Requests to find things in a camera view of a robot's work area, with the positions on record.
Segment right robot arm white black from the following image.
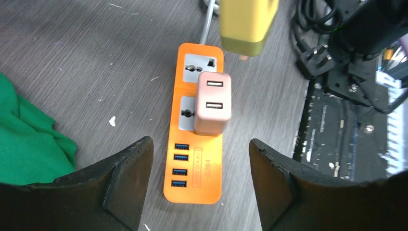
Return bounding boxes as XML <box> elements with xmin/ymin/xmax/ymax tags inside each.
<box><xmin>329</xmin><ymin>0</ymin><xmax>408</xmax><ymax>64</ymax></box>

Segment pink plug adapter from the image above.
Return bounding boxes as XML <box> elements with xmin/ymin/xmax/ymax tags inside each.
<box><xmin>194</xmin><ymin>72</ymin><xmax>232</xmax><ymax>136</ymax></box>

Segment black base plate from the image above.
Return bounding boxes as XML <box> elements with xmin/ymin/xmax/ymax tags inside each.
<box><xmin>293</xmin><ymin>78</ymin><xmax>408</xmax><ymax>182</ymax></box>

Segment black coiled cable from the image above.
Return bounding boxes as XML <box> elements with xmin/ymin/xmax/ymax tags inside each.
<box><xmin>293</xmin><ymin>0</ymin><xmax>345</xmax><ymax>80</ymax></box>

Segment orange power strip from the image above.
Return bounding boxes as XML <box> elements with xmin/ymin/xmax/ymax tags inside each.
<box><xmin>163</xmin><ymin>43</ymin><xmax>224</xmax><ymax>205</ymax></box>

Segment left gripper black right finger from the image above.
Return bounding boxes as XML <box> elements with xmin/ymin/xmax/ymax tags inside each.
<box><xmin>249</xmin><ymin>139</ymin><xmax>408</xmax><ymax>231</ymax></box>

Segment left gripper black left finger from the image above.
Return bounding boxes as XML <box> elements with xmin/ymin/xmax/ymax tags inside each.
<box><xmin>0</xmin><ymin>136</ymin><xmax>153</xmax><ymax>231</ymax></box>

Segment white coiled cable back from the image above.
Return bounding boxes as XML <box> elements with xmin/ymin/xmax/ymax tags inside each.
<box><xmin>199</xmin><ymin>0</ymin><xmax>222</xmax><ymax>45</ymax></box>

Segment green t-shirt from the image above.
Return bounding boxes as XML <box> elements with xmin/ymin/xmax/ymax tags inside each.
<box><xmin>0</xmin><ymin>75</ymin><xmax>77</xmax><ymax>185</ymax></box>

